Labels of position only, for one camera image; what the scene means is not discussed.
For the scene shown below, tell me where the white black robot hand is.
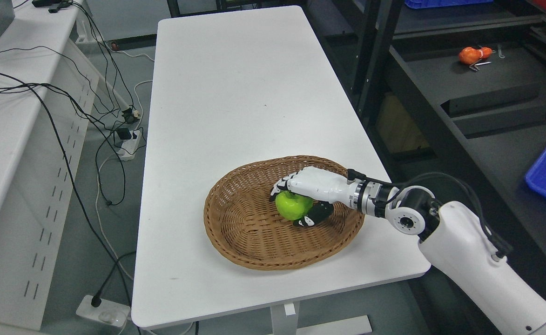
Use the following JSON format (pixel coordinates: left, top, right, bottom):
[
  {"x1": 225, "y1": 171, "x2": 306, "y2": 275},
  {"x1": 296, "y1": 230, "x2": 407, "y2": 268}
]
[{"x1": 270, "y1": 166, "x2": 364, "y2": 228}]

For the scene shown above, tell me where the green apple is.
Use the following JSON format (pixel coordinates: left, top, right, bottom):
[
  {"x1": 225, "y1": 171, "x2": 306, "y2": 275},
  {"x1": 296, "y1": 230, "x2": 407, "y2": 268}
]
[{"x1": 274, "y1": 191, "x2": 314, "y2": 221}]

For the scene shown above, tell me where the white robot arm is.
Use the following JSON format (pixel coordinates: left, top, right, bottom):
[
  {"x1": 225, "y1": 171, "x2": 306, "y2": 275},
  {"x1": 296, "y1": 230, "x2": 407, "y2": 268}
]
[{"x1": 346, "y1": 169, "x2": 546, "y2": 335}]

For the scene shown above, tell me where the black metal shelf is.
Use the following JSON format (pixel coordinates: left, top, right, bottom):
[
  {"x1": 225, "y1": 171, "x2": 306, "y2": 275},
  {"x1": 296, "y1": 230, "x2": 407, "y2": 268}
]
[{"x1": 301, "y1": 0, "x2": 546, "y2": 300}]

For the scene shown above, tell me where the brown wicker basket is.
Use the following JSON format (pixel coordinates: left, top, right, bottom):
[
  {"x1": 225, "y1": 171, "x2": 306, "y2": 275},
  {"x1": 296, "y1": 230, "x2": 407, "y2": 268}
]
[{"x1": 204, "y1": 155, "x2": 364, "y2": 271}]

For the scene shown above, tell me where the white table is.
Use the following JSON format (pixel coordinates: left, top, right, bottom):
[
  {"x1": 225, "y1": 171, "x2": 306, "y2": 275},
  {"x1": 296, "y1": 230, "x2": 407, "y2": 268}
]
[{"x1": 131, "y1": 6, "x2": 430, "y2": 329}]

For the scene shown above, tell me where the orange toy object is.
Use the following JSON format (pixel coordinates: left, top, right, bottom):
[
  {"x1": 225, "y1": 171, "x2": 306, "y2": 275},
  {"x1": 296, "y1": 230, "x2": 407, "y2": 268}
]
[{"x1": 458, "y1": 47, "x2": 493, "y2": 66}]

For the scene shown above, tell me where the white power strip far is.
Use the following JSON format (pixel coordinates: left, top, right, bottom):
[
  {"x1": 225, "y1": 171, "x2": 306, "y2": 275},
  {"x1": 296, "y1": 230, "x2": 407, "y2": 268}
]
[{"x1": 117, "y1": 130, "x2": 142, "y2": 161}]

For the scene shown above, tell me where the white power strip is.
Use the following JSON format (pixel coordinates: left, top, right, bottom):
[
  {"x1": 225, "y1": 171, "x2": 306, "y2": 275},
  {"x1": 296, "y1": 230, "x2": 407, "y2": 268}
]
[
  {"x1": 117, "y1": 130, "x2": 142, "y2": 161},
  {"x1": 75, "y1": 295, "x2": 131, "y2": 328}
]

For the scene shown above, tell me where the white power strip near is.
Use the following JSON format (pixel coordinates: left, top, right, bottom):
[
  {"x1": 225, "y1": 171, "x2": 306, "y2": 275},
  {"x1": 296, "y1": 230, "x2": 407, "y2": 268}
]
[{"x1": 75, "y1": 295, "x2": 131, "y2": 328}]

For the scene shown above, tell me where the white side desk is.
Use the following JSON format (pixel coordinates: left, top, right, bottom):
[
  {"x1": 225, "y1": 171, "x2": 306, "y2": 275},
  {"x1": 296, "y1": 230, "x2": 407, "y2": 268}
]
[{"x1": 0, "y1": 0, "x2": 129, "y2": 331}]

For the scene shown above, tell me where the black cable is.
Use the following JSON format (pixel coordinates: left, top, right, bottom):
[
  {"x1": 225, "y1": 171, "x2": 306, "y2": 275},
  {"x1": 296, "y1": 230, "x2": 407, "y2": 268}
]
[{"x1": 0, "y1": 65, "x2": 136, "y2": 308}]

